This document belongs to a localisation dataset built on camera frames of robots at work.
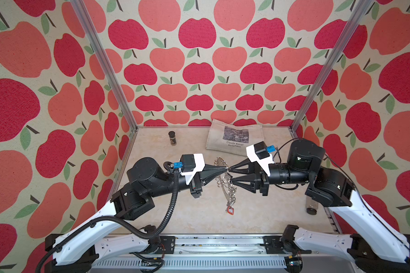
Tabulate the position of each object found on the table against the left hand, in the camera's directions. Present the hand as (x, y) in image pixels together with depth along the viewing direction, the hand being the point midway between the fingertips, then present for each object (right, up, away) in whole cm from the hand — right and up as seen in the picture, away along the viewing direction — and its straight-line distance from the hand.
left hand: (226, 170), depth 43 cm
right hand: (+3, -1, +5) cm, 6 cm away
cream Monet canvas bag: (+13, +10, +61) cm, 63 cm away
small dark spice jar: (-26, +10, +64) cm, 70 cm away
